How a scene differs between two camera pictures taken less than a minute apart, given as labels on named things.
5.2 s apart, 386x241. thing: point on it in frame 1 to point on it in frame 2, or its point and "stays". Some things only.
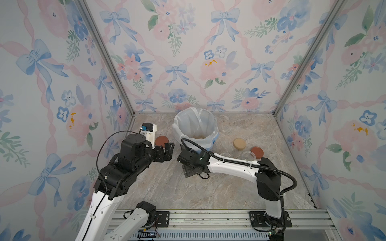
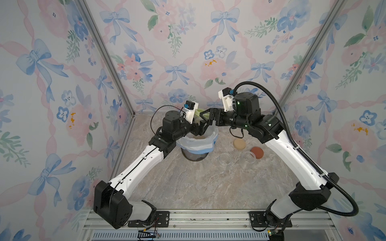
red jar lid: [258, 151] stays
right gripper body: [188, 169] to [227, 118]
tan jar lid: [239, 143] stays
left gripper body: [158, 154] to [193, 129]
